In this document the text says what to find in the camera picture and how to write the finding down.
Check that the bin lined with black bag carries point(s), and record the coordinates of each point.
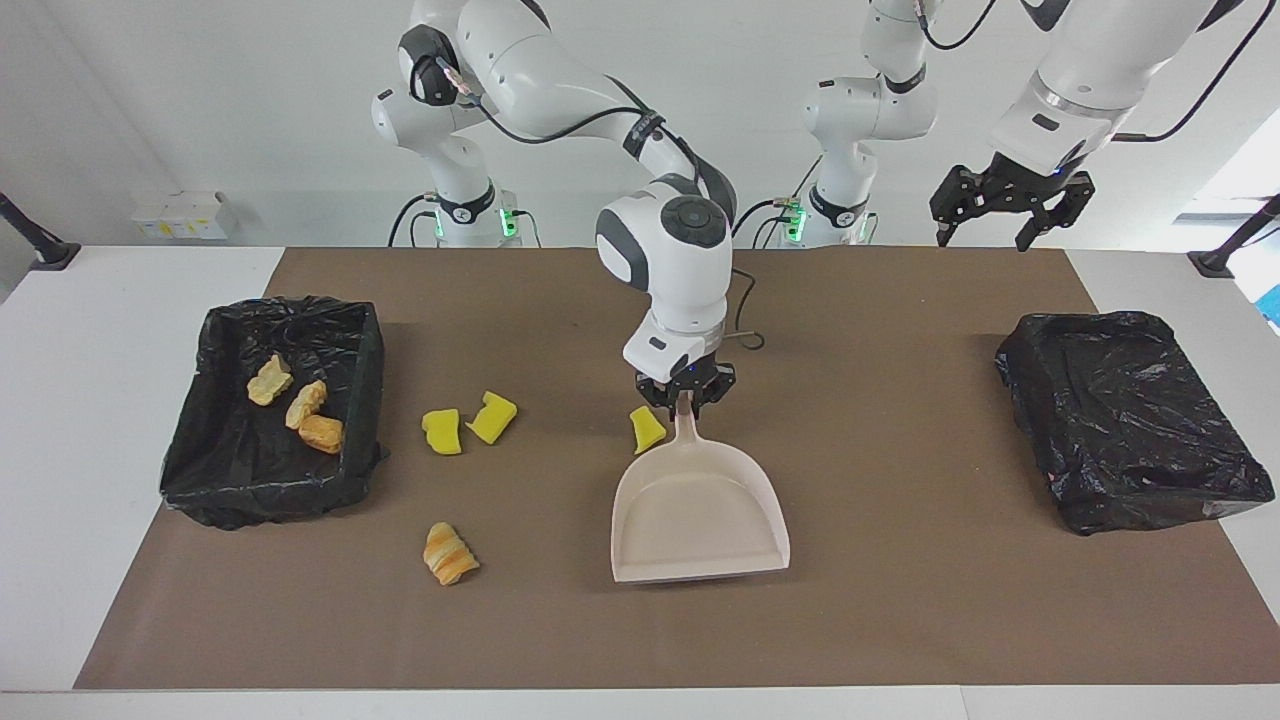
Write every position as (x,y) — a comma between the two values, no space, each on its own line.
(240,480)
(1130,420)

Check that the brown table mat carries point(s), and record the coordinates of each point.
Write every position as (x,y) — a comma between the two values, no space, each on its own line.
(600,620)

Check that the pale yellow bread piece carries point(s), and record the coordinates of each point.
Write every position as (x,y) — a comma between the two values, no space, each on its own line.
(270,381)

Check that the black camera stand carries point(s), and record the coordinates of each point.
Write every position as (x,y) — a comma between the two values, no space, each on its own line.
(1225,255)
(45,250)

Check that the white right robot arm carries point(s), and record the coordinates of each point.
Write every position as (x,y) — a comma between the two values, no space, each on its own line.
(690,290)

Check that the blue object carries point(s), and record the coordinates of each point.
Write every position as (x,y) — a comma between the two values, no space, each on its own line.
(1273,305)

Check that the white wall socket box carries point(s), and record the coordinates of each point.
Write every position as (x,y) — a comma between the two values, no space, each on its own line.
(180,215)

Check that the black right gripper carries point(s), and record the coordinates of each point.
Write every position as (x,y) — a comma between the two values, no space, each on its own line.
(700,385)

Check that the ridged golden bread piece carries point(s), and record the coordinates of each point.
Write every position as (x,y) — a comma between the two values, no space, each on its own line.
(306,403)

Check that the brown bread roll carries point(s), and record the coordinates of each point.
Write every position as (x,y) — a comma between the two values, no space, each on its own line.
(321,433)

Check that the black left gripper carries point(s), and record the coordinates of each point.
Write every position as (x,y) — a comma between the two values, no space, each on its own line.
(1020,185)

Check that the striped orange croissant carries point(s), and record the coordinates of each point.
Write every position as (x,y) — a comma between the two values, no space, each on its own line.
(450,555)

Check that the notched yellow sponge piece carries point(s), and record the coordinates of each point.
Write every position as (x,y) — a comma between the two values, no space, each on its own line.
(492,418)

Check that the beige plastic dustpan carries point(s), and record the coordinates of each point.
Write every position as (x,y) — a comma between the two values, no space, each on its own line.
(695,520)

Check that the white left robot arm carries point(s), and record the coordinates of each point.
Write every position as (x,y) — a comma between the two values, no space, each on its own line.
(1080,60)

